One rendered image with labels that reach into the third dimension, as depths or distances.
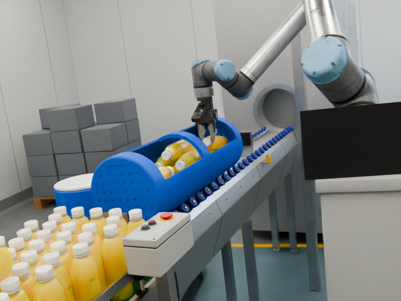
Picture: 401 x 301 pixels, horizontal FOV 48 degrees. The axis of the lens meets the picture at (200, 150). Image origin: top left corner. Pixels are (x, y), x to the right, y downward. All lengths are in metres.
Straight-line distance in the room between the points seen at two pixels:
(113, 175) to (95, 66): 5.93
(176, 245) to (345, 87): 0.77
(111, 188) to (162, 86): 5.46
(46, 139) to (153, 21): 2.56
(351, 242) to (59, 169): 4.45
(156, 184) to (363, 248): 0.71
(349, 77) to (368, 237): 0.52
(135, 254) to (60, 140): 4.38
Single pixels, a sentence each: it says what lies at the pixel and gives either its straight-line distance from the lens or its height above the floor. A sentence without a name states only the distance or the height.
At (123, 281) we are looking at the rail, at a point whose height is 0.97.
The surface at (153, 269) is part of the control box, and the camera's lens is 1.16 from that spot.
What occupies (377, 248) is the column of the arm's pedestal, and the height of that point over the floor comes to 0.87.
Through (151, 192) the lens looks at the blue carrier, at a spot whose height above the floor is 1.11.
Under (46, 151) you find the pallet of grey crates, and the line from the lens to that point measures 5.64.
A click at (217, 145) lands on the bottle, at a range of 2.12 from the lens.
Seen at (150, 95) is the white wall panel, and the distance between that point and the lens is 7.10.
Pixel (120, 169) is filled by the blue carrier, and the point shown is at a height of 1.18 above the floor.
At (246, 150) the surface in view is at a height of 0.97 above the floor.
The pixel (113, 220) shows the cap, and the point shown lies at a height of 1.10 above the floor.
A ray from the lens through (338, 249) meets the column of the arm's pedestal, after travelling 1.57.
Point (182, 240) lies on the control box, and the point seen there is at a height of 1.04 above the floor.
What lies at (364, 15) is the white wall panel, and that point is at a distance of 6.56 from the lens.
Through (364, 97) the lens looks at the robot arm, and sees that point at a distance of 1.63.
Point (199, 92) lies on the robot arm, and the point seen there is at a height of 1.39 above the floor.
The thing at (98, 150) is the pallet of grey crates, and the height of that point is 0.68.
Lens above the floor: 1.51
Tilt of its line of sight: 11 degrees down
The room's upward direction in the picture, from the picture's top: 7 degrees counter-clockwise
